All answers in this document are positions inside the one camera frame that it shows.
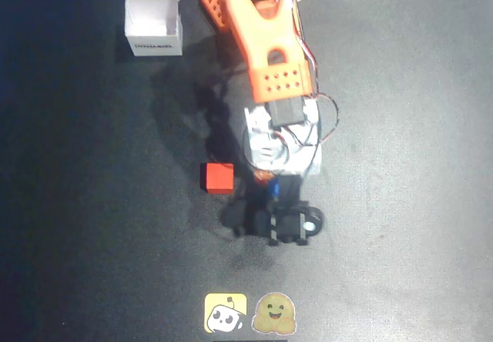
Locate red cube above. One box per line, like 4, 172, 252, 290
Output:
200, 162, 235, 196

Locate white cardboard box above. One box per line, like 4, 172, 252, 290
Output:
123, 0, 183, 57

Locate hugging face emoji sticker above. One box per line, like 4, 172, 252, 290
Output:
251, 292, 298, 335

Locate yellow robot sticker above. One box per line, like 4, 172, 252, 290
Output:
203, 292, 248, 334

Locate black camera cable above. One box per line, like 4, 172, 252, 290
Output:
300, 124, 324, 177

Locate black webcam with mount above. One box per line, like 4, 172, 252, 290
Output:
252, 175, 325, 247

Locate white servo cable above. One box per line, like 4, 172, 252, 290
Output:
290, 0, 340, 145

